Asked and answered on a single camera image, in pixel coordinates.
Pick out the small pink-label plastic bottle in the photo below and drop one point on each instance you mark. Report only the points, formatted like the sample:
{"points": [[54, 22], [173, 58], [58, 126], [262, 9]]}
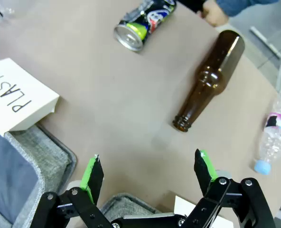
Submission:
{"points": [[275, 133]]}

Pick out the grey metal floor rail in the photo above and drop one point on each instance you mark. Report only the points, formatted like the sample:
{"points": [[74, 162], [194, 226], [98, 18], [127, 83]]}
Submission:
{"points": [[266, 41]]}

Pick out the brown glass bottle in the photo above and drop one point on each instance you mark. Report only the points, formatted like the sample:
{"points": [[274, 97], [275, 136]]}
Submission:
{"points": [[214, 76]]}

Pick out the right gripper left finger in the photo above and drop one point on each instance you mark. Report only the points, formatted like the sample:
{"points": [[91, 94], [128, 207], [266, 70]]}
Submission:
{"points": [[94, 175]]}

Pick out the grey fabric plastic-waste basket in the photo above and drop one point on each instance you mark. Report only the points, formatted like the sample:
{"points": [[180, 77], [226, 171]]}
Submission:
{"points": [[24, 154]]}

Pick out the black printed drink can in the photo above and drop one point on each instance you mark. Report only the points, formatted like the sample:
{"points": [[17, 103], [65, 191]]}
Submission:
{"points": [[145, 21]]}

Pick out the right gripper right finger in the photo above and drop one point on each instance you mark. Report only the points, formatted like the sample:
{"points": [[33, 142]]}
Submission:
{"points": [[203, 171]]}

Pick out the folded white PLASTIC tent card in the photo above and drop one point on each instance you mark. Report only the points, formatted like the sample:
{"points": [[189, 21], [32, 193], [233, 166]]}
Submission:
{"points": [[17, 95]]}

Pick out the folded white can tent card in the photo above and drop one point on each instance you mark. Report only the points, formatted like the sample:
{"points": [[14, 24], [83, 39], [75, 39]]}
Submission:
{"points": [[185, 206]]}

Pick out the grey fabric can-waste basket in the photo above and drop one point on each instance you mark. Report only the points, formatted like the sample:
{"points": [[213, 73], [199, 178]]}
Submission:
{"points": [[128, 204]]}

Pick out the person's left hand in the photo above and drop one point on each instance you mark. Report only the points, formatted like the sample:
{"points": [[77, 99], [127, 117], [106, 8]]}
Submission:
{"points": [[214, 14]]}

